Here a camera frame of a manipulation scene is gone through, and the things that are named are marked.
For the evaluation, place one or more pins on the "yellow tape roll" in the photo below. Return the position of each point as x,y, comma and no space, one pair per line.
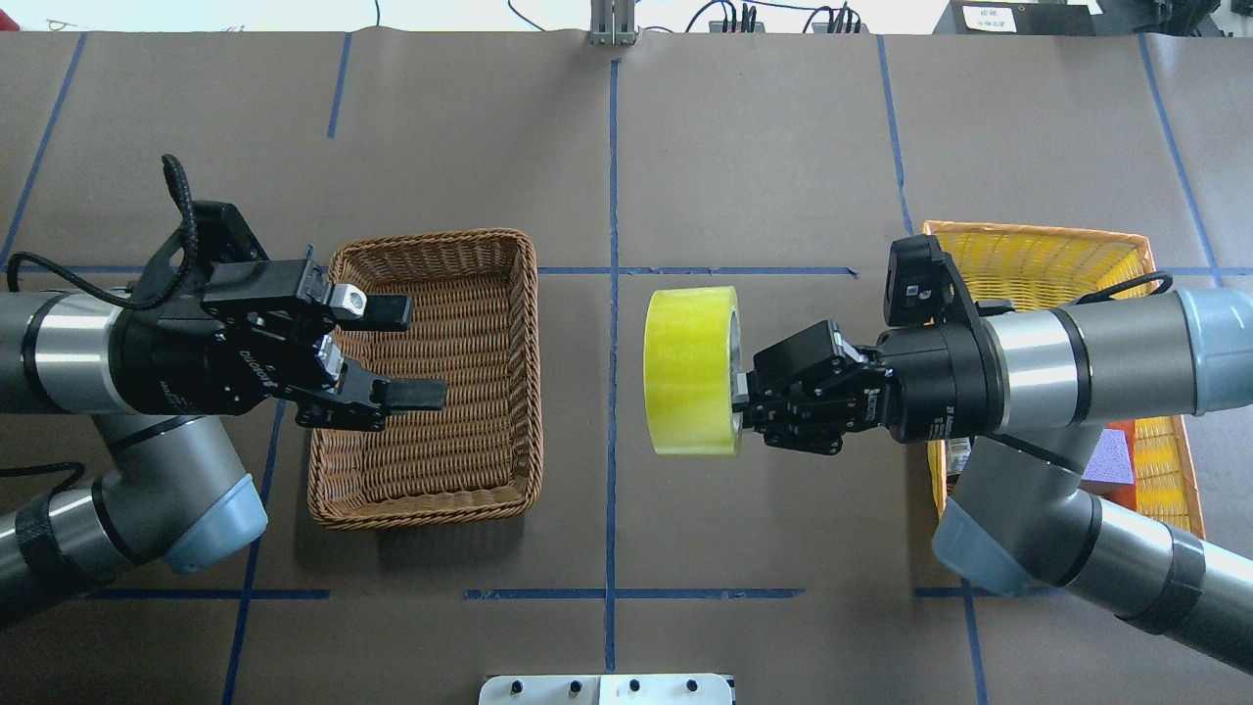
691,360

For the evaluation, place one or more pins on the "yellow plastic basket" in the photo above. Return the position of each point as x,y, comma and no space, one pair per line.
1038,267

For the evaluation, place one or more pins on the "brown wicker basket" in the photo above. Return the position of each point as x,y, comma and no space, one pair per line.
474,325

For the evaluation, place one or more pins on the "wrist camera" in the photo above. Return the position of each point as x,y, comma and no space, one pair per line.
924,286
223,237

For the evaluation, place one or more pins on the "white pedestal column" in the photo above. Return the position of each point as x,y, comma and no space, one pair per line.
664,688

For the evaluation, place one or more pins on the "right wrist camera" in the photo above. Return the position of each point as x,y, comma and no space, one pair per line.
924,286

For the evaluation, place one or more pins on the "aluminium frame post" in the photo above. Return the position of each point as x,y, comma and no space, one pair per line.
613,23

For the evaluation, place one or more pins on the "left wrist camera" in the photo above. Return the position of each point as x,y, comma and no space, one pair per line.
223,237

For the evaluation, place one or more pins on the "black power box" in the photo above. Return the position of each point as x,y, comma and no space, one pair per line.
1014,18

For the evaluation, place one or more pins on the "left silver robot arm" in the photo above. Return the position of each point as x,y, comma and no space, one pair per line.
174,488

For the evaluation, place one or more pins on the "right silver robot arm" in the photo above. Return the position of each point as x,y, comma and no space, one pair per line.
1034,391

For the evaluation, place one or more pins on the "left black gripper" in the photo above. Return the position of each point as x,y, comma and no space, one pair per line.
184,367

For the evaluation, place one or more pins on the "purple foam cube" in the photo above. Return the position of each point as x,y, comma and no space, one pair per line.
1111,467

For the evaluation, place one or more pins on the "small blue can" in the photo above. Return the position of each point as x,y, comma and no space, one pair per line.
957,453

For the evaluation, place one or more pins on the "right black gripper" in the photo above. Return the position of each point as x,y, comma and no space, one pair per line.
928,387

